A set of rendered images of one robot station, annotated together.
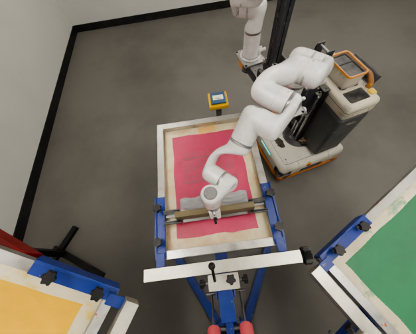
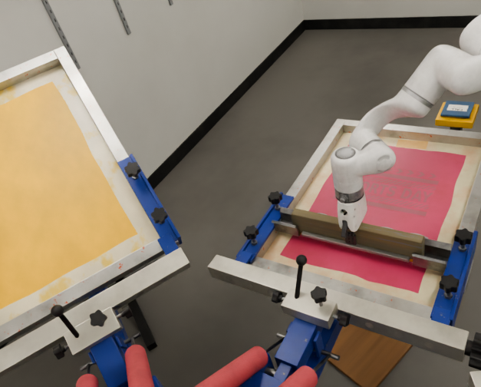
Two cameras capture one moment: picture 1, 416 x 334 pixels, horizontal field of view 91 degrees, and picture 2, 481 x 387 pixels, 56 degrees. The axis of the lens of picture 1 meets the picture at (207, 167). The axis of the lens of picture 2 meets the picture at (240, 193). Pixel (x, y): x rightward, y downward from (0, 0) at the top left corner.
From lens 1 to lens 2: 0.72 m
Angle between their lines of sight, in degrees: 34
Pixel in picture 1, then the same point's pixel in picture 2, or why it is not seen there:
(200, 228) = (320, 256)
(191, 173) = not seen: hidden behind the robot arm
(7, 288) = (94, 172)
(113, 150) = (266, 186)
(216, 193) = (353, 154)
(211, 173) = (360, 136)
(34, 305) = (102, 203)
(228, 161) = (422, 192)
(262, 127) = (443, 66)
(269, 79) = not seen: outside the picture
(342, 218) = not seen: outside the picture
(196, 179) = not seen: hidden behind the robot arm
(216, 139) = (420, 160)
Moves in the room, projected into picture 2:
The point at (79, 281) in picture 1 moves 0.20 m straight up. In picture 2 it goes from (150, 201) to (123, 145)
